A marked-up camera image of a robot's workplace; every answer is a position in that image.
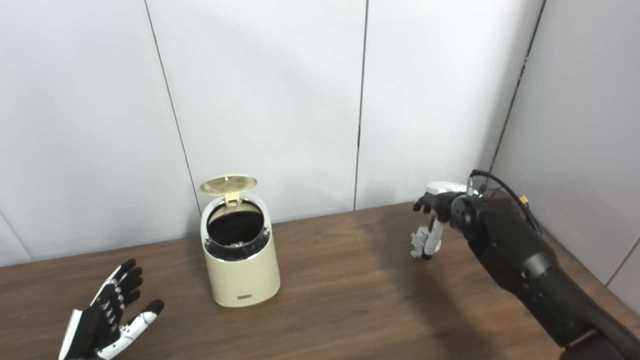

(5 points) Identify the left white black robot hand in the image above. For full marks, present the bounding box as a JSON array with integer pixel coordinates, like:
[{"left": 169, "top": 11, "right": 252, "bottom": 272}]
[{"left": 58, "top": 258, "right": 165, "bottom": 360}]

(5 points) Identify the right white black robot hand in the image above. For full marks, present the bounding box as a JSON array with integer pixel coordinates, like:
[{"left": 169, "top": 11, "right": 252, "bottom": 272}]
[{"left": 412, "top": 181, "right": 468, "bottom": 261}]

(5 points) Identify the round cream bin lid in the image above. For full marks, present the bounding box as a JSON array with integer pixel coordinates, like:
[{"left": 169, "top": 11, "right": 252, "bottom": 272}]
[{"left": 200, "top": 174, "right": 259, "bottom": 207}]

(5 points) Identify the white paper ball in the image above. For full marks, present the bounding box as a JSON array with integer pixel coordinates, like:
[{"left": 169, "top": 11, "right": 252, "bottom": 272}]
[{"left": 410, "top": 226, "right": 443, "bottom": 259}]

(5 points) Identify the cream-colored cylindrical bin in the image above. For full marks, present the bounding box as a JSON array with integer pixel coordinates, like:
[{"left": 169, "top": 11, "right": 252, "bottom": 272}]
[{"left": 200, "top": 174, "right": 281, "bottom": 308}]

